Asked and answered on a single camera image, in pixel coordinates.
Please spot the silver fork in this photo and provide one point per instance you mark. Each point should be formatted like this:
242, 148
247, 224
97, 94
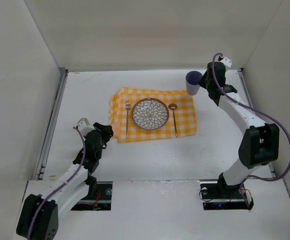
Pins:
127, 108

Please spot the copper spoon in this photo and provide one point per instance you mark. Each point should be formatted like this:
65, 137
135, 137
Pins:
173, 107

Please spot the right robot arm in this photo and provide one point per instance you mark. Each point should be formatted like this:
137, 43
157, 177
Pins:
260, 141

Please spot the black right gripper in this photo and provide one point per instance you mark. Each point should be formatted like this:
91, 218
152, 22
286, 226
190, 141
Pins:
205, 78

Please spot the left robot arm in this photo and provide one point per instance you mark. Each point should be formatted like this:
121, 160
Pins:
40, 214

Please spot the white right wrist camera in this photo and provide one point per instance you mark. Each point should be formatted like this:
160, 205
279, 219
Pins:
226, 61

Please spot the lavender cup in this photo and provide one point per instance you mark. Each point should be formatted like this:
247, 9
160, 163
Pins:
192, 81

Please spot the yellow white checkered cloth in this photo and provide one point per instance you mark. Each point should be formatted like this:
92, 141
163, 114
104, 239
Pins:
185, 114

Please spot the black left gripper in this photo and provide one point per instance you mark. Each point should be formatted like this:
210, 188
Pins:
103, 130

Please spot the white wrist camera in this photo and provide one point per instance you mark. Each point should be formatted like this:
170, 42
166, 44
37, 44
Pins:
84, 126
226, 61

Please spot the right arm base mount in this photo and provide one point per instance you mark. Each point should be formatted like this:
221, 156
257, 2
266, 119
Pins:
212, 198

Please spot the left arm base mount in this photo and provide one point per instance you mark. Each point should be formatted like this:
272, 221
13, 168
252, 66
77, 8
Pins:
99, 198

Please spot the floral patterned bowl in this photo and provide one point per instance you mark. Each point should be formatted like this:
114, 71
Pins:
150, 114

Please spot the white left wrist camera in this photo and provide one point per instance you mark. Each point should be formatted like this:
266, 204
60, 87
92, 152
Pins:
84, 126

